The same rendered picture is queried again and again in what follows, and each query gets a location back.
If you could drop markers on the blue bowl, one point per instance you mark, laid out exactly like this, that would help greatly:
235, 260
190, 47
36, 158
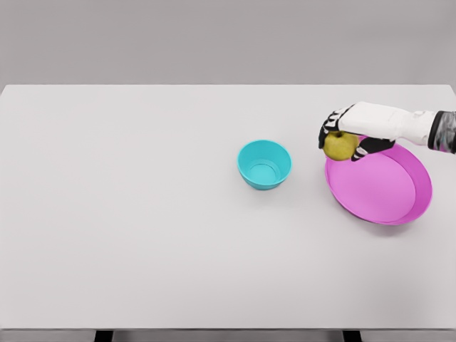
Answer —
264, 165

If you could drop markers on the pink plate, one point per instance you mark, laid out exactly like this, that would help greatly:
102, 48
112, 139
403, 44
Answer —
377, 183

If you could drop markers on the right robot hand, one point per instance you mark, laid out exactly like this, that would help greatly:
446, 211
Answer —
363, 119

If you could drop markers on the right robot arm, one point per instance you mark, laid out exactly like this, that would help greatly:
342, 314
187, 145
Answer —
424, 126

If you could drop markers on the yellow-green apple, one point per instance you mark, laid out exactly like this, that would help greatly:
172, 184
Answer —
340, 146

